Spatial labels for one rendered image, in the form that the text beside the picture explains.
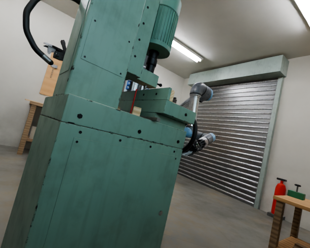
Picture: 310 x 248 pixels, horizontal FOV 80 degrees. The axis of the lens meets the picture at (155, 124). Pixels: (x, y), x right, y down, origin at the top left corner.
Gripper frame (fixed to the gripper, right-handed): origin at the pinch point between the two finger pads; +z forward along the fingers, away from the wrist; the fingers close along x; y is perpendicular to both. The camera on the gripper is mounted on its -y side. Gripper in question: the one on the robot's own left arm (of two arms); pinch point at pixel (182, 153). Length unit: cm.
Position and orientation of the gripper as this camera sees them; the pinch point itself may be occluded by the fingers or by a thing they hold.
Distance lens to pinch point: 135.5
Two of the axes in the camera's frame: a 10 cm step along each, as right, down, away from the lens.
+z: -7.6, 2.9, -5.8
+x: 4.2, 9.0, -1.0
